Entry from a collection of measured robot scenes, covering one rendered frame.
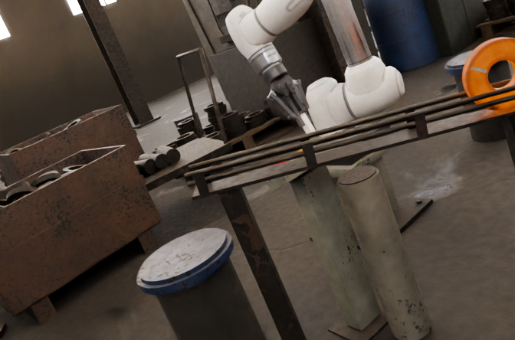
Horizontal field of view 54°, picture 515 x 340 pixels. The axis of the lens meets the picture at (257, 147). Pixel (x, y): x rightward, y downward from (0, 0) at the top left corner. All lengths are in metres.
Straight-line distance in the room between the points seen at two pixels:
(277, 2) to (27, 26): 11.50
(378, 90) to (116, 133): 3.02
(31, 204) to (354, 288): 1.75
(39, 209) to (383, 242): 1.88
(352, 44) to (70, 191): 1.67
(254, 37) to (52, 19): 11.52
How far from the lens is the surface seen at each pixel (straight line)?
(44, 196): 2.81
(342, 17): 1.97
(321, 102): 2.04
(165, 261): 1.62
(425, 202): 2.29
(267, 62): 1.50
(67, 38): 12.89
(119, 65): 8.91
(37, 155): 4.40
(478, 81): 1.19
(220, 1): 6.41
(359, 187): 1.36
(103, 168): 2.91
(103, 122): 4.55
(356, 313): 1.66
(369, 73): 1.98
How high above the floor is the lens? 1.02
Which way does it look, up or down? 14 degrees down
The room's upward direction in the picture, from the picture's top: 22 degrees counter-clockwise
